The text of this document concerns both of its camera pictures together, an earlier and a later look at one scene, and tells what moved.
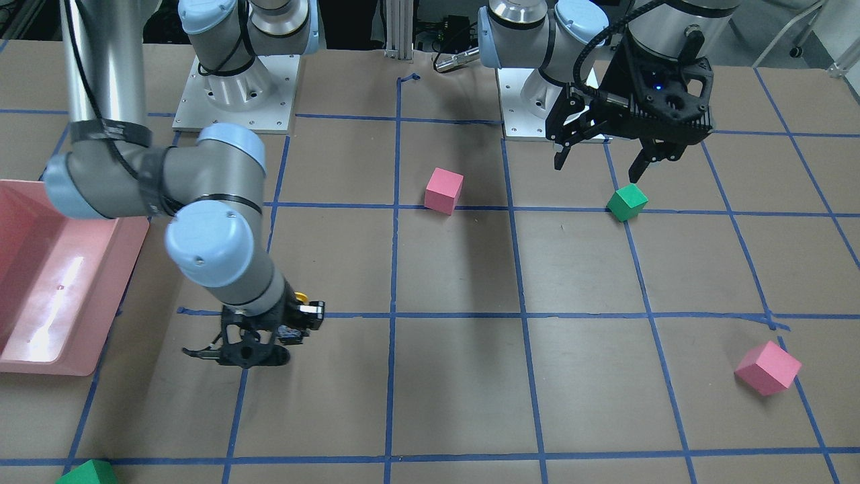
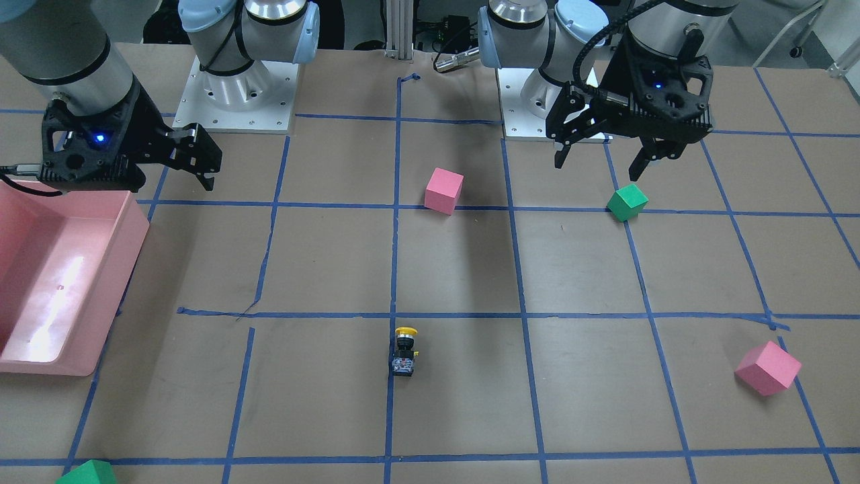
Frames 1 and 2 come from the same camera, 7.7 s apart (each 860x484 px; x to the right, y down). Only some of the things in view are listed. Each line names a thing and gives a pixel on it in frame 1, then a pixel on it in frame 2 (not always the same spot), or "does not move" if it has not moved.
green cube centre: (627, 203) does not move
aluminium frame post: (400, 18) does not move
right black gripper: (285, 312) → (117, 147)
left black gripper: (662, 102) does not move
